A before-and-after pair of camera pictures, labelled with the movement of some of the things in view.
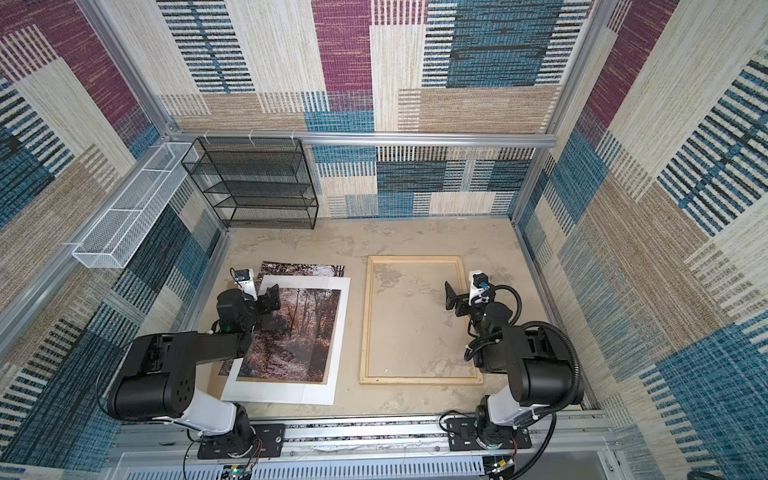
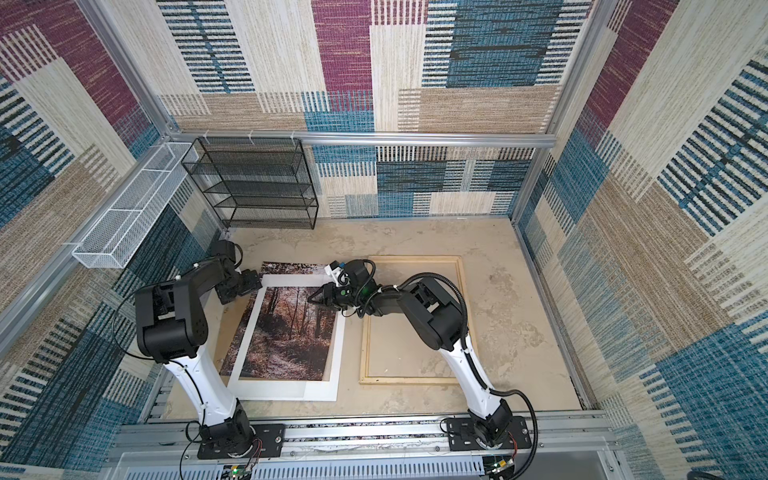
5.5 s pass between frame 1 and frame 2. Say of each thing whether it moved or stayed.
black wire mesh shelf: stayed
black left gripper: moved
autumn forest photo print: stayed
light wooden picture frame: stayed
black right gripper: moved
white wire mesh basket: stayed
